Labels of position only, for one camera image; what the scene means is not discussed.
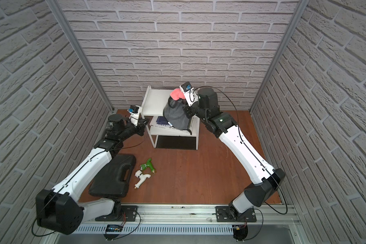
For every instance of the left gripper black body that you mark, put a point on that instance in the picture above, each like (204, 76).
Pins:
(142, 124)

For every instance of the small green circuit board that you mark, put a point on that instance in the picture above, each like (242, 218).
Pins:
(114, 228)

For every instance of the black plastic tool case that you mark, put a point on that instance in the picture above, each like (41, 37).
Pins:
(112, 181)

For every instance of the dark blue book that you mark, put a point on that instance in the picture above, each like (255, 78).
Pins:
(162, 121)

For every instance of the green toy drill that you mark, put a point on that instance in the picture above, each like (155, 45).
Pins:
(148, 165)

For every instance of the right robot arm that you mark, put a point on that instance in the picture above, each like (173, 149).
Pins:
(265, 179)

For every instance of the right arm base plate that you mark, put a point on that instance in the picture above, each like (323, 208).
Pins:
(228, 214)

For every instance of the pink and grey cloth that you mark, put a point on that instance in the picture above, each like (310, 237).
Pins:
(173, 111)

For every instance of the aluminium front rail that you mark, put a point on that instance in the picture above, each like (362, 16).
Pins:
(202, 214)

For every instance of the white plastic faucet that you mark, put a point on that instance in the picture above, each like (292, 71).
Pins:
(142, 178)

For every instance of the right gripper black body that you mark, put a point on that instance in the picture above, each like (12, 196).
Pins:
(191, 111)

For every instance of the white two-tier bookshelf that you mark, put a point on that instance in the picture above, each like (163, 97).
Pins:
(152, 106)

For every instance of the round black connector puck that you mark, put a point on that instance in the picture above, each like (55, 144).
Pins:
(240, 233)

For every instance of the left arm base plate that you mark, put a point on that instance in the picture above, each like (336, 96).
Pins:
(120, 213)

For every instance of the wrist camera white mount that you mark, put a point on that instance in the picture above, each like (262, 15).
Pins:
(188, 91)
(134, 112)

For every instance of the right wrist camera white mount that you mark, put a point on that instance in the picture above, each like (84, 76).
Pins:
(188, 91)

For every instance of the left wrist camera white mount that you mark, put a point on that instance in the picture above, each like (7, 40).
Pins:
(134, 112)

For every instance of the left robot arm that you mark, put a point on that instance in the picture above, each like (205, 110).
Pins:
(68, 204)

